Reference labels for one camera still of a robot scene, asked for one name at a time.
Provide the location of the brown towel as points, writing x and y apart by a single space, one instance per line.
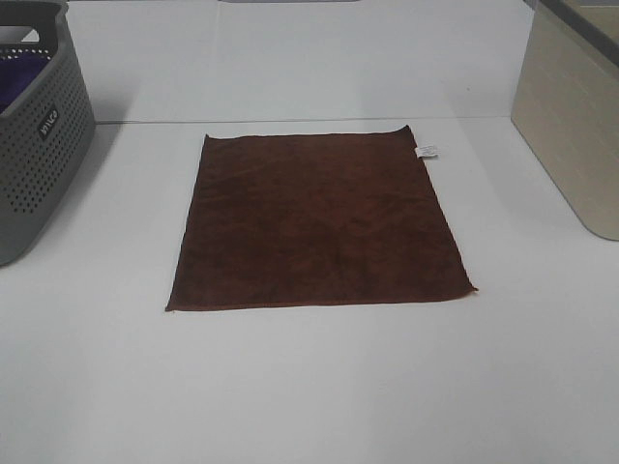
315 219

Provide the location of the grey perforated plastic basket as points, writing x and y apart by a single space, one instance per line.
46 130

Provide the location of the beige plastic basket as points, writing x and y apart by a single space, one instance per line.
566 105

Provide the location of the purple cloth in basket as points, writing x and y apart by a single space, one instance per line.
17 72

